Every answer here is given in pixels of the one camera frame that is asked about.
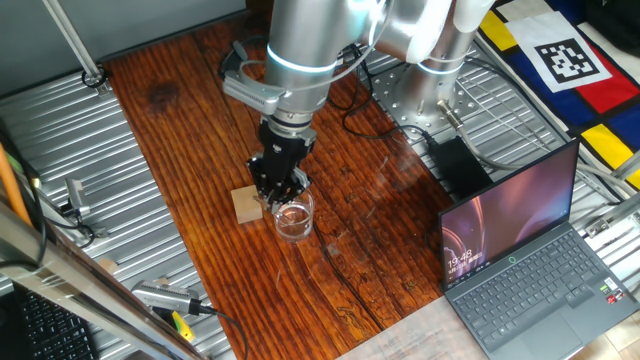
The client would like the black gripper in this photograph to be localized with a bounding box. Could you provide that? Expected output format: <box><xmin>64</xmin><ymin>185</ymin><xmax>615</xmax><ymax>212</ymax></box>
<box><xmin>248</xmin><ymin>118</ymin><xmax>317</xmax><ymax>214</ymax></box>

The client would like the clear glass rod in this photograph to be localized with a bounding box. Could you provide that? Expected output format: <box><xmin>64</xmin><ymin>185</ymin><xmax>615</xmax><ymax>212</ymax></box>
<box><xmin>277</xmin><ymin>199</ymin><xmax>297</xmax><ymax>226</ymax></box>

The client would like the clear glass beaker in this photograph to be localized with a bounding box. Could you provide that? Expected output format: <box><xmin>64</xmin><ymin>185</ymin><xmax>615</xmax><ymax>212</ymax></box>
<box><xmin>272</xmin><ymin>187</ymin><xmax>316</xmax><ymax>244</ymax></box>

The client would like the large light wooden block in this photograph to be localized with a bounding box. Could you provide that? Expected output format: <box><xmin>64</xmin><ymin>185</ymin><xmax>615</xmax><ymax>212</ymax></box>
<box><xmin>230</xmin><ymin>184</ymin><xmax>265</xmax><ymax>225</ymax></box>

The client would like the yellow box green button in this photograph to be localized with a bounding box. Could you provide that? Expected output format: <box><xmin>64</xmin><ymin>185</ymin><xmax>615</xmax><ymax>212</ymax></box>
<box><xmin>169</xmin><ymin>309</ymin><xmax>195</xmax><ymax>344</ymax></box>

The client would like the black power adapter brick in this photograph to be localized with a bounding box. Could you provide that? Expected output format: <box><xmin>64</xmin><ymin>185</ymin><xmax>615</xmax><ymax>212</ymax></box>
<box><xmin>427</xmin><ymin>135</ymin><xmax>494</xmax><ymax>201</ymax></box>

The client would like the translucent printed paper sheet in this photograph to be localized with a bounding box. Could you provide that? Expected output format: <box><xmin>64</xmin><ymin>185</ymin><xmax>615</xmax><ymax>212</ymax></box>
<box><xmin>339</xmin><ymin>294</ymin><xmax>484</xmax><ymax>360</ymax></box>

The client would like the aluminium pole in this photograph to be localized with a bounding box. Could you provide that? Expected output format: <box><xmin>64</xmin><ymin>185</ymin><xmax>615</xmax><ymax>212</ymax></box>
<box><xmin>42</xmin><ymin>0</ymin><xmax>110</xmax><ymax>96</ymax></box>

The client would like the black keyboard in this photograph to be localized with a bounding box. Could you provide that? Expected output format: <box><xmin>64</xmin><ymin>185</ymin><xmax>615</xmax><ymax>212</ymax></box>
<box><xmin>12</xmin><ymin>284</ymin><xmax>99</xmax><ymax>360</ymax></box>

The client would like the orange pole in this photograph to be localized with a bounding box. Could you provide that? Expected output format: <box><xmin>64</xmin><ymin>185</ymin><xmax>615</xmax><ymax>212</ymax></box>
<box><xmin>0</xmin><ymin>142</ymin><xmax>32</xmax><ymax>229</ymax></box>

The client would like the dark grey laptop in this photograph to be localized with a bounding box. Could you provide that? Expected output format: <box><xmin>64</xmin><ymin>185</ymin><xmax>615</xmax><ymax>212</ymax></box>
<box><xmin>438</xmin><ymin>138</ymin><xmax>640</xmax><ymax>360</ymax></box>

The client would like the white marker code sheet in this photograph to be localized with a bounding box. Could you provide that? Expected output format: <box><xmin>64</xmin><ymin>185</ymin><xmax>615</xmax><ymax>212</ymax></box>
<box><xmin>503</xmin><ymin>10</ymin><xmax>614</xmax><ymax>95</ymax></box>

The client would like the colour block cloth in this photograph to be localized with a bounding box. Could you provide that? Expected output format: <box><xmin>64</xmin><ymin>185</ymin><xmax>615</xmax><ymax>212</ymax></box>
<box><xmin>474</xmin><ymin>0</ymin><xmax>640</xmax><ymax>191</ymax></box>

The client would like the black bag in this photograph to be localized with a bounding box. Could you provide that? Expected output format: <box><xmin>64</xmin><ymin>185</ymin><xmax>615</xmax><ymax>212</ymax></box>
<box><xmin>584</xmin><ymin>0</ymin><xmax>640</xmax><ymax>51</ymax></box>

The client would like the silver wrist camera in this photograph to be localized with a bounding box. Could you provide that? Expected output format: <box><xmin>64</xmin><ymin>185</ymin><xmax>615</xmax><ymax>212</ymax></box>
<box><xmin>222</xmin><ymin>72</ymin><xmax>286</xmax><ymax>116</ymax></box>

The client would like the black power cable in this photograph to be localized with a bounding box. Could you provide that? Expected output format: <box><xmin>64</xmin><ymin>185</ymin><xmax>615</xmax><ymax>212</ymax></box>
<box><xmin>327</xmin><ymin>44</ymin><xmax>434</xmax><ymax>146</ymax></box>

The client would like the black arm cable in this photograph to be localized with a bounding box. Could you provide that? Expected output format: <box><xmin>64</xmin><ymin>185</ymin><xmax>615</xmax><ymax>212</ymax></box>
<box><xmin>217</xmin><ymin>33</ymin><xmax>271</xmax><ymax>81</ymax></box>

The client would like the black camera usb cable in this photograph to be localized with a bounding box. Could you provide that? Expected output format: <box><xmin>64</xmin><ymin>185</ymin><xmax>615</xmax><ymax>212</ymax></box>
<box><xmin>192</xmin><ymin>302</ymin><xmax>250</xmax><ymax>360</ymax></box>

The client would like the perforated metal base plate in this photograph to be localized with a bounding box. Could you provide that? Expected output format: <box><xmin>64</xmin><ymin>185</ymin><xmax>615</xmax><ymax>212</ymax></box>
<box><xmin>369</xmin><ymin>59</ymin><xmax>484</xmax><ymax>132</ymax></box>

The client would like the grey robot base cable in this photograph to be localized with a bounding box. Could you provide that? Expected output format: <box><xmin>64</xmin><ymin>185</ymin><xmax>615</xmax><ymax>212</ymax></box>
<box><xmin>435</xmin><ymin>97</ymin><xmax>640</xmax><ymax>199</ymax></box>

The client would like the shiny metal frame beam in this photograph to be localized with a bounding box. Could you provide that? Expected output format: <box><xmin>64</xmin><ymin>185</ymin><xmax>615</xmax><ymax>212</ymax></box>
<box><xmin>0</xmin><ymin>197</ymin><xmax>209</xmax><ymax>360</ymax></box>

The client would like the aluminium frame profile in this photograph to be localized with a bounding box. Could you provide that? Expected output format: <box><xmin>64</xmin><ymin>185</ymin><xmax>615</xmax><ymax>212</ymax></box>
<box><xmin>582</xmin><ymin>149</ymin><xmax>640</xmax><ymax>241</ymax></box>

